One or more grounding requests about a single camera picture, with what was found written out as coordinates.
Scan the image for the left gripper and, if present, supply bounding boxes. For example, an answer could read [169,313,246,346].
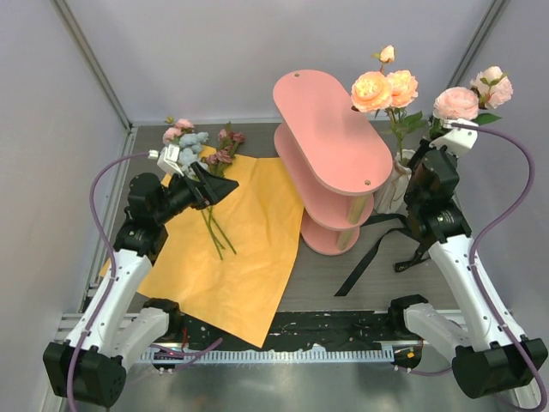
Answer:
[154,162,238,225]

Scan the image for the pink rose stem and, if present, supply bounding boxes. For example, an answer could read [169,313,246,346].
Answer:
[428,66,514,140]

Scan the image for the orange rose stem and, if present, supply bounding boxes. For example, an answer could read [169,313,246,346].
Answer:
[349,42,430,162]

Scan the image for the orange flower bouquet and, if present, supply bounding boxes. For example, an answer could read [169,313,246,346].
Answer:
[137,155,303,347]

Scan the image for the black ribbon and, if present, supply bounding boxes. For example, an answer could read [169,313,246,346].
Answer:
[333,212,430,298]

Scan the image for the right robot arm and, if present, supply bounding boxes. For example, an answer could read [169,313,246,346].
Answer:
[387,138,548,398]

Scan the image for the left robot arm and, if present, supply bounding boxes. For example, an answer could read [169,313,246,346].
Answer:
[43,163,238,409]

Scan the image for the white ribbed ceramic vase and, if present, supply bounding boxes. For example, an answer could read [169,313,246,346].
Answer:
[374,149,415,214]

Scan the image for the blue flower stem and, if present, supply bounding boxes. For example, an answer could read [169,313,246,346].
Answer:
[178,132,236,260]

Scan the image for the mauve flower stem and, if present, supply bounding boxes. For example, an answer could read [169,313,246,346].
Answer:
[202,122,245,177]

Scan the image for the small pink flower stem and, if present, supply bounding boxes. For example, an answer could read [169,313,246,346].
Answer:
[162,116,195,145]

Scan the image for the pink three-tier shelf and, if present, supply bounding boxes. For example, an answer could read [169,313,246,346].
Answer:
[273,70,393,256]

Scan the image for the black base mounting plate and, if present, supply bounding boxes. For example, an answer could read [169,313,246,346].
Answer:
[166,311,419,352]

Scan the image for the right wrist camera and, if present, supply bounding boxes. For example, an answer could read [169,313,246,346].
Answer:
[429,118,478,158]

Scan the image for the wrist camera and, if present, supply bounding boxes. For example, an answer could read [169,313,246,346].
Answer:
[148,143,184,176]
[429,118,478,158]

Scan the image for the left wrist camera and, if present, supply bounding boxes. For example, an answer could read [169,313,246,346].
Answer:
[148,143,184,176]

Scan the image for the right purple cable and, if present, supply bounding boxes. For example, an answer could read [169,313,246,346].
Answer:
[407,122,546,404]

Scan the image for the purple cable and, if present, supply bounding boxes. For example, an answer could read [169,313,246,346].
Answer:
[407,122,546,404]
[66,149,224,412]

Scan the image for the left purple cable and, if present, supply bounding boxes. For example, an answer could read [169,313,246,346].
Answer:
[66,149,224,412]

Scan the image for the white slotted cable duct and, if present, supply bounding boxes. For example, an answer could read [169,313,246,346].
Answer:
[136,346,396,365]

